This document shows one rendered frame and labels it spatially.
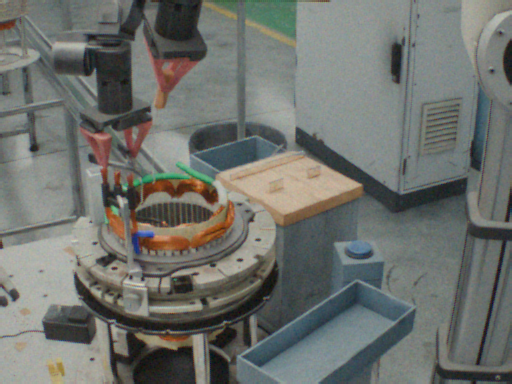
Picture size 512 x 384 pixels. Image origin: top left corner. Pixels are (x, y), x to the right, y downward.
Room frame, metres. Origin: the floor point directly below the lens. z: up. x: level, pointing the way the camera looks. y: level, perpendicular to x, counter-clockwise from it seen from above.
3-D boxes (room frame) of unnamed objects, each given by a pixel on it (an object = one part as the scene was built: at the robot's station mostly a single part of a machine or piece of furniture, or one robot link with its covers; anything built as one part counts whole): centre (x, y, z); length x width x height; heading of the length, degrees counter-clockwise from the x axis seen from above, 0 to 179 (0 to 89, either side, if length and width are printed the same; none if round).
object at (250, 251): (0.99, 0.12, 1.09); 0.32 x 0.32 x 0.01
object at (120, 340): (1.04, 0.23, 0.85); 0.06 x 0.04 x 0.05; 161
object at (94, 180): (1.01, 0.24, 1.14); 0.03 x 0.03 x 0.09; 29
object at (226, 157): (1.35, 0.02, 0.92); 0.17 x 0.11 x 0.28; 127
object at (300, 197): (1.23, -0.07, 1.05); 0.20 x 0.19 x 0.02; 37
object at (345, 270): (1.02, -0.18, 0.91); 0.07 x 0.07 x 0.25; 6
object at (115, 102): (1.08, 0.21, 1.28); 0.10 x 0.07 x 0.07; 135
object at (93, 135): (1.08, 0.23, 1.21); 0.07 x 0.07 x 0.09; 45
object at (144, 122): (1.10, 0.20, 1.21); 0.07 x 0.07 x 0.09; 45
